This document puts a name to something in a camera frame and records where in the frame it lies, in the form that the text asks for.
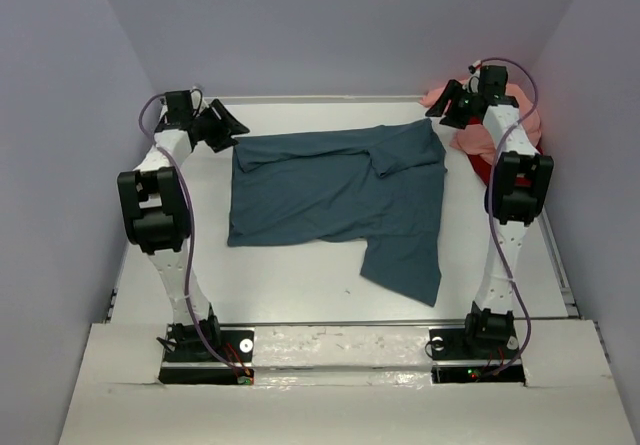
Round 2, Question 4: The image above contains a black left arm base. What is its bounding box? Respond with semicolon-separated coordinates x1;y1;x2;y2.
156;316;255;386

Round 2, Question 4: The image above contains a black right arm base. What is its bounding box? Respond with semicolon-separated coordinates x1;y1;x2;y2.
425;309;525;384

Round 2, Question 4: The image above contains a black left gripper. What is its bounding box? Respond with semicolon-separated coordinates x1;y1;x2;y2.
191;99;250;153

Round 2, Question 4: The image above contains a metal right side rail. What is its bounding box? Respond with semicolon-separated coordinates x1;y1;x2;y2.
537;209;583;319

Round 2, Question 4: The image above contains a teal blue t shirt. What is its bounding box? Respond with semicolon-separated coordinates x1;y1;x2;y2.
227;119;447;306

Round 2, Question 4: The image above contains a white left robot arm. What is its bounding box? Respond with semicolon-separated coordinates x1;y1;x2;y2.
117;87;249;325

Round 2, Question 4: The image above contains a red t shirt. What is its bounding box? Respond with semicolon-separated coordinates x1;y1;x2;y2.
467;144;546;186

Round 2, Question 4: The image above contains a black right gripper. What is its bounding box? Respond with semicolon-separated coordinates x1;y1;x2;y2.
426;79;478;130

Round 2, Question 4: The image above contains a metal left side rail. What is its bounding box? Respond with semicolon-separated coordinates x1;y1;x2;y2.
102;271;122;324

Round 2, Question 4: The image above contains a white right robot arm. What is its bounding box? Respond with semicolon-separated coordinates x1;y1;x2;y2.
425;57;554;315

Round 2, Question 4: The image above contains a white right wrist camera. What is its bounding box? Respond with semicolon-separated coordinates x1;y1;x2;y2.
466;60;484;94

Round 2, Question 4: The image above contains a metal table rail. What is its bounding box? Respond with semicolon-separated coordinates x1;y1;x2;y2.
221;319;465;328
221;95;423;105

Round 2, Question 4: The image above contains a metal back table rail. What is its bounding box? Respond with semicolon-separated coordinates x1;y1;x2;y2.
221;95;423;105

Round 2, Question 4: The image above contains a metal front table rail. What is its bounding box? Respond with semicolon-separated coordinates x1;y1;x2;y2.
221;319;465;328

